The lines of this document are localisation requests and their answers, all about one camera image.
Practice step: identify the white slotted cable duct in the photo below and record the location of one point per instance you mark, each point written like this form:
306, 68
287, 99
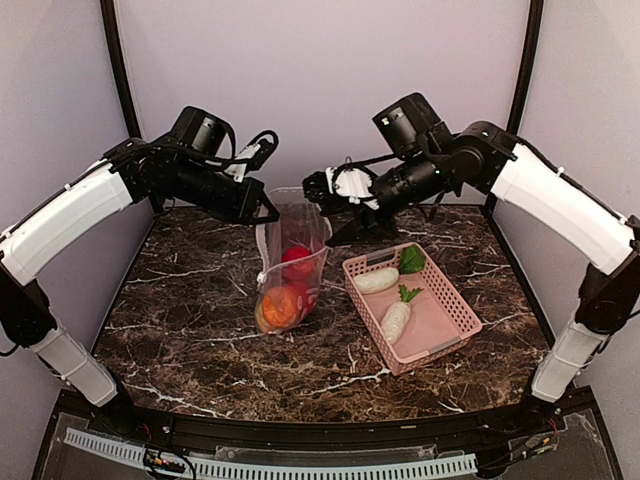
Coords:
245, 463

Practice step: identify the white radish toy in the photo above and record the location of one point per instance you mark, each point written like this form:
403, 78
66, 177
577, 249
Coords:
398, 314

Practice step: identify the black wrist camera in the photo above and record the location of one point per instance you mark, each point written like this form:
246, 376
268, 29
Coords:
202, 131
411, 126

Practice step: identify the pink plastic basket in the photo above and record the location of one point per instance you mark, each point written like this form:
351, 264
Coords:
413, 312

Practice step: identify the black frame post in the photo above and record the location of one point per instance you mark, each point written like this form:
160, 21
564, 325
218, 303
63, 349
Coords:
526, 65
118, 67

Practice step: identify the white radish with green leaf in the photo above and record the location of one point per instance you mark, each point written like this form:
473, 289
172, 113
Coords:
412, 260

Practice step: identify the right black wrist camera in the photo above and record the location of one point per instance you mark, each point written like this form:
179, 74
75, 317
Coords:
411, 126

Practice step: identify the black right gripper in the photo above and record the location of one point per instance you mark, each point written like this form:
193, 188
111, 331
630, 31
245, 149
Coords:
358, 228

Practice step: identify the right black frame post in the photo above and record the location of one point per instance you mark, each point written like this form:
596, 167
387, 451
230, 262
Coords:
526, 65

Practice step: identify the orange tangerine toy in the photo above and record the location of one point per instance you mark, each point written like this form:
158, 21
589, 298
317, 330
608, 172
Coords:
280, 306

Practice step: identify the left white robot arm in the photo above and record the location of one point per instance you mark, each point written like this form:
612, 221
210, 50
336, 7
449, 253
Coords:
132, 171

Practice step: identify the red apple toy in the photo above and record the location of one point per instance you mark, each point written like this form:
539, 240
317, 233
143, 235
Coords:
299, 264

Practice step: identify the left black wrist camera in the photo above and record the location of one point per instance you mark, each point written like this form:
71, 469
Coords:
202, 131

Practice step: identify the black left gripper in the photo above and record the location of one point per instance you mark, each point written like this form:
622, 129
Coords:
244, 209

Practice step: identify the red tomato toy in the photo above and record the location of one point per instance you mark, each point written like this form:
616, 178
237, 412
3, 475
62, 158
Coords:
306, 298

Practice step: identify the clear zip top bag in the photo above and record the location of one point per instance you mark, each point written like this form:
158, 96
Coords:
300, 224

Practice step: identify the left black frame post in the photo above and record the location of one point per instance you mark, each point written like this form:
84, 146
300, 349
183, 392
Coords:
118, 67

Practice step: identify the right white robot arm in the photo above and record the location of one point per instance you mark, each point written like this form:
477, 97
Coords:
435, 161

